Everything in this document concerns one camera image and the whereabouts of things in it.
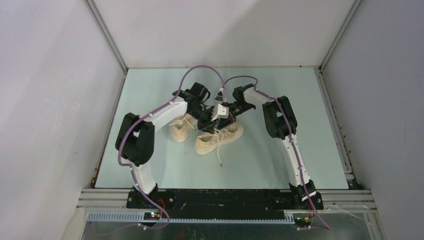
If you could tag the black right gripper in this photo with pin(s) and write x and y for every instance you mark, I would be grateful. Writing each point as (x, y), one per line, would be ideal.
(232, 115)

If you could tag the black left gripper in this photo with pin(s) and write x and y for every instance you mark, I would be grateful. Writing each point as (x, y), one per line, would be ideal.
(208, 126)

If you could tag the beige sneaker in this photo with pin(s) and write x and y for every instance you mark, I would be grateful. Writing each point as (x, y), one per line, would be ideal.
(208, 142)
(181, 127)

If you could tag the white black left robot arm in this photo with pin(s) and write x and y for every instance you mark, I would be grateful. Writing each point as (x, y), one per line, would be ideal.
(136, 137)

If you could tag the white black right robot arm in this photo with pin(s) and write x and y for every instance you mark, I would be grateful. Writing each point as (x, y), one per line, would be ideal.
(280, 123)

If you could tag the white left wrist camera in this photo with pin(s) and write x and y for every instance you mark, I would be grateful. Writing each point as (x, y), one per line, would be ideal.
(220, 112)

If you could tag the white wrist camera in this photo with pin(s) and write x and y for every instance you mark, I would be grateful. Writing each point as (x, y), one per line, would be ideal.
(220, 112)
(221, 96)

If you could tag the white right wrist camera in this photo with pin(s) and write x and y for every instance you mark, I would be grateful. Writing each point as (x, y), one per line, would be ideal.
(221, 96)

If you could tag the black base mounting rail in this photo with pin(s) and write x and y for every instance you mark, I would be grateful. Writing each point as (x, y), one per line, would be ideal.
(231, 204)

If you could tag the aluminium frame rail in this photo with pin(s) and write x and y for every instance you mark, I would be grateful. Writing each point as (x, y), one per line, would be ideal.
(126, 205)

